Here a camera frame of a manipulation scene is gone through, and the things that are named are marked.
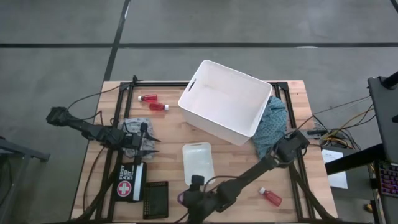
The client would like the teal patterned cloth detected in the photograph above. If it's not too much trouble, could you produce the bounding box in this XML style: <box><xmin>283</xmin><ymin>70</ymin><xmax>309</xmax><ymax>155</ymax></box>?
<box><xmin>251</xmin><ymin>95</ymin><xmax>289</xmax><ymax>160</ymax></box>

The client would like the black first aid kit pouch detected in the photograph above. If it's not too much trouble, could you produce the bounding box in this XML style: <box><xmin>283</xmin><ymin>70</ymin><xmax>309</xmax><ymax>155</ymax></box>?
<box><xmin>111</xmin><ymin>161</ymin><xmax>147</xmax><ymax>203</ymax></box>

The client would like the large white perforated basket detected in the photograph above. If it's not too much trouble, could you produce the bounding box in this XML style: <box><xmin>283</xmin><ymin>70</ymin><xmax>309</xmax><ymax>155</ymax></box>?
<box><xmin>177</xmin><ymin>59</ymin><xmax>273</xmax><ymax>146</ymax></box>

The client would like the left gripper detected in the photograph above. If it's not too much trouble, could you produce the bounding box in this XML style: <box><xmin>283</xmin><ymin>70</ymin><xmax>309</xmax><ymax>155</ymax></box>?
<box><xmin>123</xmin><ymin>121</ymin><xmax>162</xmax><ymax>157</ymax></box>

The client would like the grey metal table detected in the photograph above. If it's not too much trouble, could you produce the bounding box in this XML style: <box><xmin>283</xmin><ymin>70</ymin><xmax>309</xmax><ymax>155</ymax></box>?
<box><xmin>0</xmin><ymin>136</ymin><xmax>50</xmax><ymax>224</ymax></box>

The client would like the small white plastic bin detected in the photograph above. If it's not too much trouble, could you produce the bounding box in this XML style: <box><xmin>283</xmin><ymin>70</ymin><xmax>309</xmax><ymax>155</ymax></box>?
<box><xmin>182</xmin><ymin>142</ymin><xmax>216</xmax><ymax>187</ymax></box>

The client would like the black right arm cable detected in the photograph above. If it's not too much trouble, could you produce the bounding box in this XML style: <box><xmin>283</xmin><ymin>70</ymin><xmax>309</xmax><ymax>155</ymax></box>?
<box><xmin>202</xmin><ymin>175</ymin><xmax>239</xmax><ymax>195</ymax></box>

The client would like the black desk beam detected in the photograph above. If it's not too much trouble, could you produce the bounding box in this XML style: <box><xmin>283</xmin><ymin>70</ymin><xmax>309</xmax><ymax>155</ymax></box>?
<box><xmin>325</xmin><ymin>143</ymin><xmax>386</xmax><ymax>175</ymax></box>

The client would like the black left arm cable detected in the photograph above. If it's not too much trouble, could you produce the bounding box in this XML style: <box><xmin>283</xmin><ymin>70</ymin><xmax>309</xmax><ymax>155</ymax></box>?
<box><xmin>67</xmin><ymin>74</ymin><xmax>144</xmax><ymax>110</ymax></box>

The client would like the small black mesh basket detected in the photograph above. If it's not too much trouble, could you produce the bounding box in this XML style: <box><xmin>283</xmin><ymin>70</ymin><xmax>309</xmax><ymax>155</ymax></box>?
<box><xmin>142</xmin><ymin>180</ymin><xmax>169</xmax><ymax>220</ymax></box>

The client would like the white paper sheet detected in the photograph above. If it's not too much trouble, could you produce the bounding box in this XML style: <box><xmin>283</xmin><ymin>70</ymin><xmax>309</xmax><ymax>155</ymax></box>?
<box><xmin>322</xmin><ymin>148</ymin><xmax>349</xmax><ymax>190</ymax></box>

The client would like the grey patterned cloth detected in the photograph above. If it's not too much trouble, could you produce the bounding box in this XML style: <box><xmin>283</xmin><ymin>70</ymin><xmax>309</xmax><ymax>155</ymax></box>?
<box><xmin>118</xmin><ymin>117</ymin><xmax>155</xmax><ymax>159</ymax></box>

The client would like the brown cable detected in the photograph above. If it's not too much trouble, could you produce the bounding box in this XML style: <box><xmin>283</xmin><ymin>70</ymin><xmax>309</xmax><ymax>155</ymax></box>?
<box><xmin>82</xmin><ymin>146</ymin><xmax>106</xmax><ymax>212</ymax></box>

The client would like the yellow and black cable bundle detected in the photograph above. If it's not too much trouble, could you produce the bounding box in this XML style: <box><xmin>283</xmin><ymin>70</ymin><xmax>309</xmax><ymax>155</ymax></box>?
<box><xmin>306</xmin><ymin>96</ymin><xmax>377</xmax><ymax>150</ymax></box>

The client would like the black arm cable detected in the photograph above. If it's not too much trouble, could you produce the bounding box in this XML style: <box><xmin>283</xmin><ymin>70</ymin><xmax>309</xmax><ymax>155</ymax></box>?
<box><xmin>202</xmin><ymin>175</ymin><xmax>239</xmax><ymax>195</ymax></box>
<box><xmin>67</xmin><ymin>74</ymin><xmax>144</xmax><ymax>110</ymax></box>

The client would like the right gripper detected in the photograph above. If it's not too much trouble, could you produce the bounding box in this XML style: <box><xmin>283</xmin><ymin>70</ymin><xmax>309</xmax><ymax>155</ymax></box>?
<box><xmin>182</xmin><ymin>174</ymin><xmax>220</xmax><ymax>224</ymax></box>

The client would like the backlit computer keyboard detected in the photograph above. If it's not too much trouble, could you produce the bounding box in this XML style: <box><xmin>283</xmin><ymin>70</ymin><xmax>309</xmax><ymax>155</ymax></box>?
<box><xmin>377</xmin><ymin>160</ymin><xmax>398</xmax><ymax>199</ymax></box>

